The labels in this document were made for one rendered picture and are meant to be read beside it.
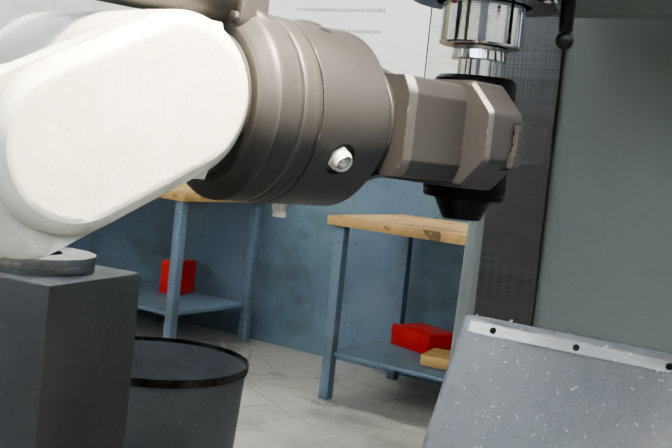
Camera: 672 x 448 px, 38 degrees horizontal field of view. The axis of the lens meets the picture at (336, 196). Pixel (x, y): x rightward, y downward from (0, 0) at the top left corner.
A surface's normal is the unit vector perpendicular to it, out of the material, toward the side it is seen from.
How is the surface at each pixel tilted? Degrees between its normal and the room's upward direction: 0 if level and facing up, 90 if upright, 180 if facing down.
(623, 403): 63
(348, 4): 90
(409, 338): 90
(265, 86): 82
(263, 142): 105
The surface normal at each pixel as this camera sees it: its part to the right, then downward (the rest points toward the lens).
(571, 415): -0.45, -0.45
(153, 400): 0.20, 0.14
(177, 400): 0.41, 0.15
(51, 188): 0.66, 0.13
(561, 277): -0.55, -0.01
